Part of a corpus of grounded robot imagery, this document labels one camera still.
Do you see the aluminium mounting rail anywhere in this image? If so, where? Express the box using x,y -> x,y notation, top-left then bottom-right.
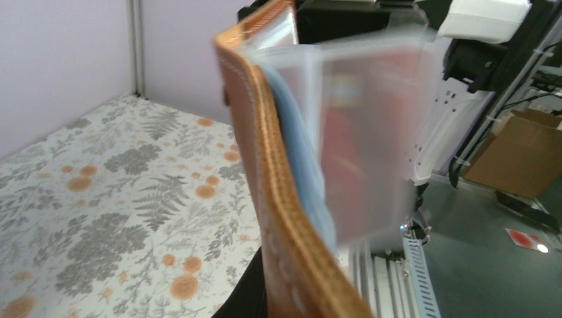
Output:
349,247 -> 419,318

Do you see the brown cardboard box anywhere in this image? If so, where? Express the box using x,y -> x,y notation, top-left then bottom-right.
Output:
463,109 -> 561,199

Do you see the left aluminium corner post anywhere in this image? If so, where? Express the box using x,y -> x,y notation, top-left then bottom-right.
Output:
126,0 -> 145,97

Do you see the pink card on floor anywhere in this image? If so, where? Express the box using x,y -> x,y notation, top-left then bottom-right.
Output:
505,228 -> 549,254

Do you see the dark red credit card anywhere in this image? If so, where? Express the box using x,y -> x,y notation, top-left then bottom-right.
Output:
321,50 -> 422,243

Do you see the brown leather card holder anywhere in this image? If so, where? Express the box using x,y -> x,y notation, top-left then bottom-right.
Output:
213,1 -> 435,317

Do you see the blue slotted cable duct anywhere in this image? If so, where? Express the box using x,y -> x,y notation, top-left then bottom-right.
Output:
403,237 -> 441,318

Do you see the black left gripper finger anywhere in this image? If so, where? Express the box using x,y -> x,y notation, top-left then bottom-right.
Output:
213,248 -> 268,318

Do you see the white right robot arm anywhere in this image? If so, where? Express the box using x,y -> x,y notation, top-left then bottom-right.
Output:
294,1 -> 561,113

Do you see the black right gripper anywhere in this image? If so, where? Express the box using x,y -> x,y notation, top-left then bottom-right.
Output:
237,0 -> 429,45

